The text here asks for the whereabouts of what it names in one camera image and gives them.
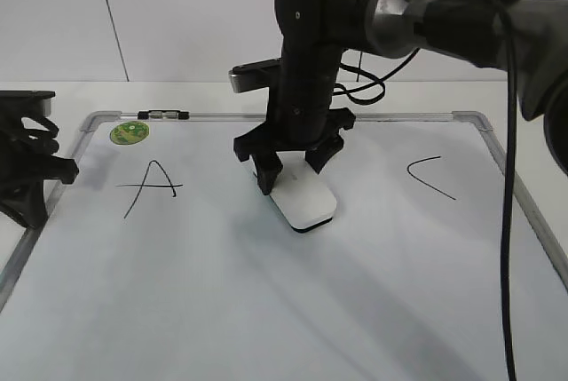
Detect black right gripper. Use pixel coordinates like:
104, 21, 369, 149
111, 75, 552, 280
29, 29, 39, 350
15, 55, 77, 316
233, 38, 357, 196

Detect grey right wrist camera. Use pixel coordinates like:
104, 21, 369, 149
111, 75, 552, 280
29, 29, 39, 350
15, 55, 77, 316
228, 59, 280, 93

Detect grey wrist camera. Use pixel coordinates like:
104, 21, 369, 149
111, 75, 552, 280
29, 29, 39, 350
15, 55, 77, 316
1, 90, 56, 117
228, 59, 280, 93

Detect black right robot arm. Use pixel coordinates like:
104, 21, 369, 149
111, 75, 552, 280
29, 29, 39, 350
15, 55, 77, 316
230, 0, 567, 194

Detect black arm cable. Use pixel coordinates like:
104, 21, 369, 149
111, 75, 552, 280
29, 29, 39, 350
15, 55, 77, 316
500, 0, 521, 381

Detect round green magnet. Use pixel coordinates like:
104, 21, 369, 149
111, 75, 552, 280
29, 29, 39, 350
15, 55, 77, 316
109, 121, 150, 146

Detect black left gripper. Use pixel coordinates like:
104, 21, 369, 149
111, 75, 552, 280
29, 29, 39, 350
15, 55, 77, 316
1, 105, 79, 229

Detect white whiteboard eraser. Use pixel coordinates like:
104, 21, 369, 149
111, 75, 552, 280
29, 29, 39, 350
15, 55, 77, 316
246, 155, 337, 234

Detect black and clear frame clip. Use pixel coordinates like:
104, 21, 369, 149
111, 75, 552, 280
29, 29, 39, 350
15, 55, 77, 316
137, 110, 190, 121

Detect white whiteboard with grey frame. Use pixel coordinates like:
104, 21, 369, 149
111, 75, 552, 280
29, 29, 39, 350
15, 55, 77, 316
0, 109, 568, 381

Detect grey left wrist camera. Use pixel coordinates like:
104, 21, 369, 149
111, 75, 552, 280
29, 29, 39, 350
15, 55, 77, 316
1, 90, 56, 117

